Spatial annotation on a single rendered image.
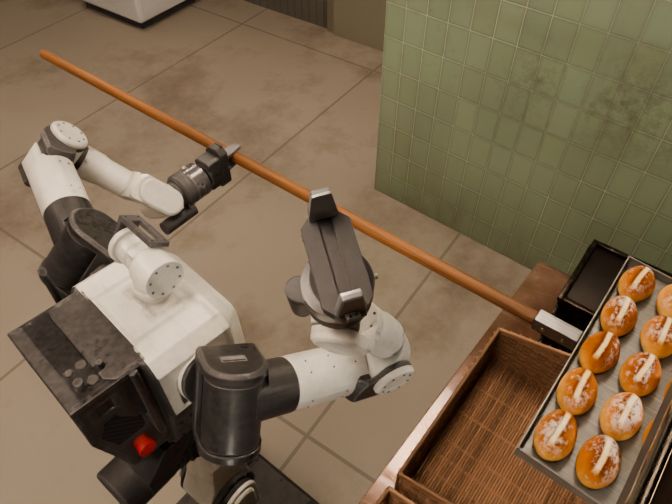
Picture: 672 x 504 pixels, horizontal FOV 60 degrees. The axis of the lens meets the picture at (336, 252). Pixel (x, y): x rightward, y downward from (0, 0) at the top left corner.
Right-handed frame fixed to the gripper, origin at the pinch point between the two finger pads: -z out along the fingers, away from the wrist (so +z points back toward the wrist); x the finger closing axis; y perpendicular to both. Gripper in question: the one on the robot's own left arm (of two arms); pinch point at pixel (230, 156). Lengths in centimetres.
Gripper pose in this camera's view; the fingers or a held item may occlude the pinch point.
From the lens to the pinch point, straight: 155.9
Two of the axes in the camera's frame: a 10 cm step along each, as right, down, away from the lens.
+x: 0.0, 6.7, 7.4
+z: -6.2, 5.8, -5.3
